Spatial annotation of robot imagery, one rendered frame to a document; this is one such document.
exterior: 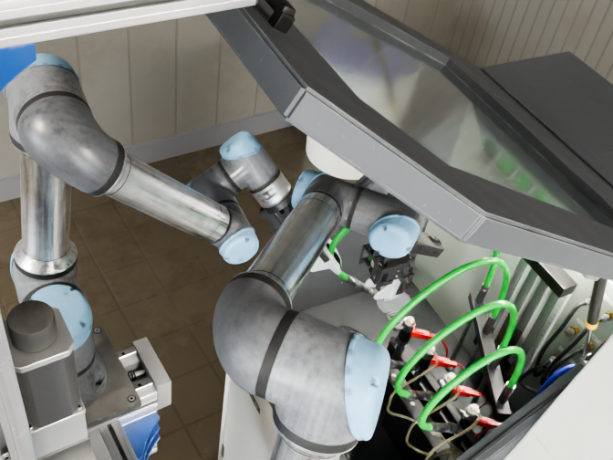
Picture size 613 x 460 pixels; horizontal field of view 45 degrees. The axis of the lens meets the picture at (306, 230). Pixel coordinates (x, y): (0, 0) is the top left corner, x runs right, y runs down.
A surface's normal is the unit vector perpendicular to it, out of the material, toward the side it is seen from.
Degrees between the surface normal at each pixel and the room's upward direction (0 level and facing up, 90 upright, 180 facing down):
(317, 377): 44
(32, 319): 0
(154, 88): 90
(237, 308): 31
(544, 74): 0
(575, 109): 0
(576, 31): 90
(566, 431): 76
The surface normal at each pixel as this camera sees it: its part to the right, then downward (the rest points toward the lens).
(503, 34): -0.84, 0.29
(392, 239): -0.36, 0.62
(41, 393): 0.52, 0.64
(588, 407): -0.83, 0.06
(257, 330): -0.18, -0.54
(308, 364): -0.09, -0.23
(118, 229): 0.13, -0.71
